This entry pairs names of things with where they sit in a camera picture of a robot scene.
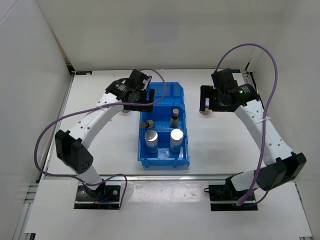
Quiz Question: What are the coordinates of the small yellow-label bottle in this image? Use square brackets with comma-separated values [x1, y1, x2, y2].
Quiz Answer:
[169, 108, 179, 128]
[139, 120, 155, 129]

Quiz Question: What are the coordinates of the silver-lid shaker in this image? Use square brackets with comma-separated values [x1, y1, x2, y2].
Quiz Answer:
[144, 130, 158, 154]
[169, 128, 184, 153]

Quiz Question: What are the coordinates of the blue three-compartment plastic bin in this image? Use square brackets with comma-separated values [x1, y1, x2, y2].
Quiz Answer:
[137, 82, 190, 168]

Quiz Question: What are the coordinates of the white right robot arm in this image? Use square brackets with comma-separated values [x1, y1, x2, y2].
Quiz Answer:
[200, 68, 307, 192]

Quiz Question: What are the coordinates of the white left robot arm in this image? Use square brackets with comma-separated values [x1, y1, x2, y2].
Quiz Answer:
[55, 69, 154, 201]

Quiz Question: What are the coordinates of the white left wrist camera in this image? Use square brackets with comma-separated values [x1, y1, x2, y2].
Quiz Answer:
[140, 74, 152, 91]

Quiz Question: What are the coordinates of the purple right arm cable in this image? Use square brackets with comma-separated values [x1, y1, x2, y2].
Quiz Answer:
[216, 43, 279, 207]

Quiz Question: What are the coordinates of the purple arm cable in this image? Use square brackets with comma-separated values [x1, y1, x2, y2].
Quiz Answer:
[34, 68, 168, 210]
[216, 43, 279, 207]

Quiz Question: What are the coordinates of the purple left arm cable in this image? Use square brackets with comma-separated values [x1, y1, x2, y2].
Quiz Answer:
[34, 68, 168, 210]

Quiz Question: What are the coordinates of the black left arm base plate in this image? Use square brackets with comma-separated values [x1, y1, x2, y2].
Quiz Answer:
[73, 184, 121, 210]

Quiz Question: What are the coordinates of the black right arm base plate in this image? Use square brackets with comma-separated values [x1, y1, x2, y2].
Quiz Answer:
[203, 184, 258, 212]

